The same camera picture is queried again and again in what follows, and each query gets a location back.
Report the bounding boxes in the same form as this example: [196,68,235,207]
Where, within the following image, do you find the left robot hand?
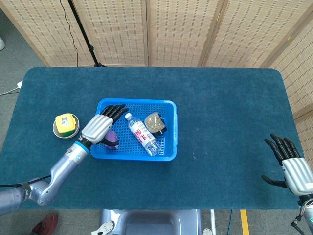
[80,104,130,147]

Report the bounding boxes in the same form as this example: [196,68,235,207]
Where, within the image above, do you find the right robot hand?
[261,133,313,196]

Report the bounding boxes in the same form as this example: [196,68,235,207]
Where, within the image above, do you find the small purple carton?
[104,131,119,151]

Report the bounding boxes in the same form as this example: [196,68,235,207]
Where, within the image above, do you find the beige round bowl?
[52,114,80,139]

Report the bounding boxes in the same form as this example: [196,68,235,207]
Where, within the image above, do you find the green box with yellow lid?
[55,114,77,135]

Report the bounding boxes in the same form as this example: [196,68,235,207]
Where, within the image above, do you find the clear bottle white red label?
[125,112,161,157]

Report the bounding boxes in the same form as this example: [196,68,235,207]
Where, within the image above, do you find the clear spice jar black lid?
[144,111,168,136]

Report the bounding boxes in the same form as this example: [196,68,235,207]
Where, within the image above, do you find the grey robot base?
[91,209,213,235]

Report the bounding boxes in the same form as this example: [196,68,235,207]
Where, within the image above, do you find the blue plastic perforated basket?
[90,98,178,162]

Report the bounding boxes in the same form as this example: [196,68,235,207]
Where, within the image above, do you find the yellow floor tape strip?
[240,209,250,235]

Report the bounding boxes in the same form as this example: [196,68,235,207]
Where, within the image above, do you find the black tripod stand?
[67,0,107,68]

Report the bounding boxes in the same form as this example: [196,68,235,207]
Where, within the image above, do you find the teal table cloth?
[0,66,306,211]

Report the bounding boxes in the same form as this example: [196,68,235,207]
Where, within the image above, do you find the red shoe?
[32,213,59,235]

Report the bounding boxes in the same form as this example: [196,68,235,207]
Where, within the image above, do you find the bamboo folding screen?
[0,0,313,160]

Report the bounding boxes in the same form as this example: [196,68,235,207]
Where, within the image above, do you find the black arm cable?
[0,175,52,188]

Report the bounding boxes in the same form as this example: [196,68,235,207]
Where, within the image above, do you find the blue floor cable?
[227,209,233,235]

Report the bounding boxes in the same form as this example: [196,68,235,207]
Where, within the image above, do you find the thin black hanging cable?
[59,0,79,67]

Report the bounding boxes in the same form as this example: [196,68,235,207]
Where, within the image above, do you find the white floor cable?
[0,87,19,96]

